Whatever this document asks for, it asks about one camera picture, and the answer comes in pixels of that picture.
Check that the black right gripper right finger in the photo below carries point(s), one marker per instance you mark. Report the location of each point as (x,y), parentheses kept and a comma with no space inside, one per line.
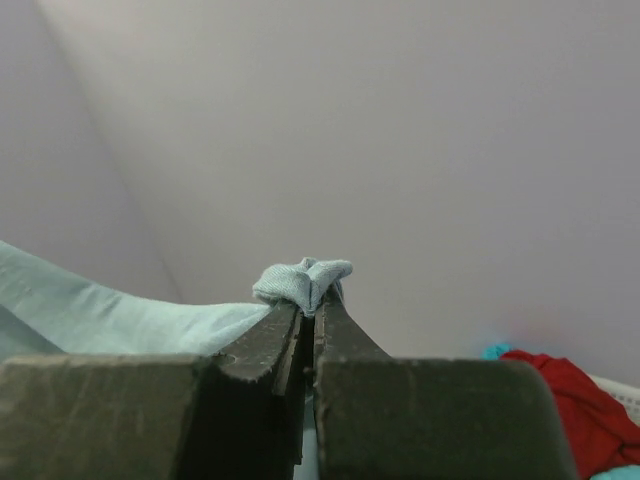
(380,417)

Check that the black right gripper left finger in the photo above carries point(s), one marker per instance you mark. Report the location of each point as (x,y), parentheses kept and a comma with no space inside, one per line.
(233,415)

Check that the grey blue t shirt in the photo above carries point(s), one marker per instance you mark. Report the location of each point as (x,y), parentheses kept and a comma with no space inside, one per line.
(46,307)

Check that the light turquoise t shirt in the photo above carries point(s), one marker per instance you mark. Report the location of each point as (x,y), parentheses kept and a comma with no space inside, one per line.
(497,350)

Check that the red t shirt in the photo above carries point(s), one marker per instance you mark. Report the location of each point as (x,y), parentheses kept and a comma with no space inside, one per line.
(590,405)

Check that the white plastic laundry basket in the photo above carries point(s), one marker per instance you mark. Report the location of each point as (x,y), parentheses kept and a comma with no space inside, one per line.
(628,396)

